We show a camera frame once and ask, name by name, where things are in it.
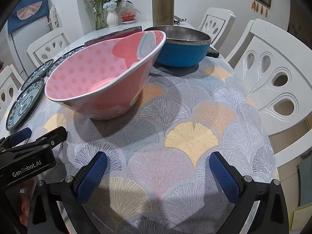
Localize blue patterned porcelain plate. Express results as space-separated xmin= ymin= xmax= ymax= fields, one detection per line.
xmin=46 ymin=46 xmax=85 ymax=77
xmin=6 ymin=78 xmax=46 ymax=131
xmin=21 ymin=59 xmax=54 ymax=91

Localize hanging yellow ornaments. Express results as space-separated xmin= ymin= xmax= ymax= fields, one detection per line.
xmin=252 ymin=1 xmax=269 ymax=17

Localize blue steel bowl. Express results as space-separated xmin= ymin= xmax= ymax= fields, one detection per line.
xmin=143 ymin=26 xmax=211 ymax=68

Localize blue fridge cover cloth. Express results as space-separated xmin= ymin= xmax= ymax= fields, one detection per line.
xmin=7 ymin=0 xmax=49 ymax=35

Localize pink polka dot bowl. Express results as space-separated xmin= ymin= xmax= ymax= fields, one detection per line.
xmin=44 ymin=30 xmax=167 ymax=121

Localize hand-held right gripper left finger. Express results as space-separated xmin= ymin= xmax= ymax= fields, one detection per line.
xmin=27 ymin=151 xmax=108 ymax=234

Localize white decorative shelf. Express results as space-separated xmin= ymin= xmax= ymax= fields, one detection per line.
xmin=49 ymin=5 xmax=60 ymax=31

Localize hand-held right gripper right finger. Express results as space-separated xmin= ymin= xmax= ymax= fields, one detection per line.
xmin=210 ymin=151 xmax=289 ymax=234

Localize ginkgo leaf print tablecloth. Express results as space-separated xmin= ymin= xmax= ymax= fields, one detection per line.
xmin=15 ymin=54 xmax=279 ymax=234

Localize white refrigerator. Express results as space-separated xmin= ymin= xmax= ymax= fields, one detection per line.
xmin=8 ymin=12 xmax=58 ymax=77

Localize white ribbed vase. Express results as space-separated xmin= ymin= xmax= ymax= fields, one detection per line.
xmin=106 ymin=8 xmax=119 ymax=27

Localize white dining chair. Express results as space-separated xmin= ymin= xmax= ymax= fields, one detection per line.
xmin=26 ymin=26 xmax=71 ymax=67
xmin=224 ymin=19 xmax=312 ymax=183
xmin=0 ymin=65 xmax=25 ymax=122
xmin=197 ymin=7 xmax=236 ymax=51

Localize teal board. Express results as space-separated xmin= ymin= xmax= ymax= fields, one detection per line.
xmin=297 ymin=156 xmax=312 ymax=207

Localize red lidded teacup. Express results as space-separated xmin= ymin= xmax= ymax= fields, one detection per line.
xmin=121 ymin=12 xmax=137 ymax=24

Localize black smartphone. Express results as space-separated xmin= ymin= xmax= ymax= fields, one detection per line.
xmin=206 ymin=46 xmax=220 ymax=58

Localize tan metal thermos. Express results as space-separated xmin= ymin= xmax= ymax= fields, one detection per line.
xmin=152 ymin=0 xmax=174 ymax=27

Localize pale yellow box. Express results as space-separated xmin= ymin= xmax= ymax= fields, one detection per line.
xmin=291 ymin=205 xmax=312 ymax=231

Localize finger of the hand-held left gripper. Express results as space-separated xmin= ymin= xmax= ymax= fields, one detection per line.
xmin=29 ymin=126 xmax=68 ymax=149
xmin=0 ymin=127 xmax=33 ymax=150

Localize person's left hand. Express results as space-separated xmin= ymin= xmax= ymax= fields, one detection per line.
xmin=20 ymin=179 xmax=34 ymax=228

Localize clear glass vase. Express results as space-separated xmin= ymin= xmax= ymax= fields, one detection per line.
xmin=95 ymin=7 xmax=108 ymax=30

